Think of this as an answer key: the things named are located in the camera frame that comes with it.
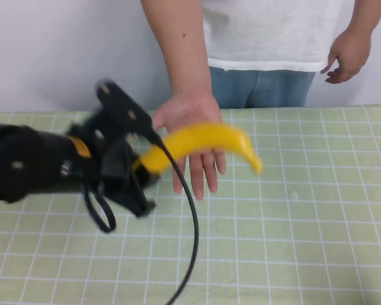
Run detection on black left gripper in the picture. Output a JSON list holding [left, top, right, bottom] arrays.
[[91, 135, 161, 219]]

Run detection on yellow banana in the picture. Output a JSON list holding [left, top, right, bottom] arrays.
[[132, 122, 264, 175]]

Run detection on person's left forearm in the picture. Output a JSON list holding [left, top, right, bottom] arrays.
[[342, 0, 381, 36]]

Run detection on person's right hand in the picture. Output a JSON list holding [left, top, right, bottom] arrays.
[[152, 91, 227, 201]]

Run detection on person's left hand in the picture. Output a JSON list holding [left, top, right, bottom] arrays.
[[320, 29, 373, 85]]

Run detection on green checked tablecloth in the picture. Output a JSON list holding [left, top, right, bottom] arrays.
[[0, 103, 381, 305]]

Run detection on blue jeans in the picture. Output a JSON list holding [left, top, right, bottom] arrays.
[[208, 65, 316, 109]]

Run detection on white t-shirt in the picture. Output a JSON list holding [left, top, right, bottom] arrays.
[[201, 0, 352, 72]]

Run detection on thin black looped cable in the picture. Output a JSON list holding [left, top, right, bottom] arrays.
[[81, 177, 117, 234]]

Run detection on thick black camera cable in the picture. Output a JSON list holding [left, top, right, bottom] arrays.
[[150, 135, 200, 305]]

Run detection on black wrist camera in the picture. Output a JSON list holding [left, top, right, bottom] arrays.
[[93, 78, 158, 146]]

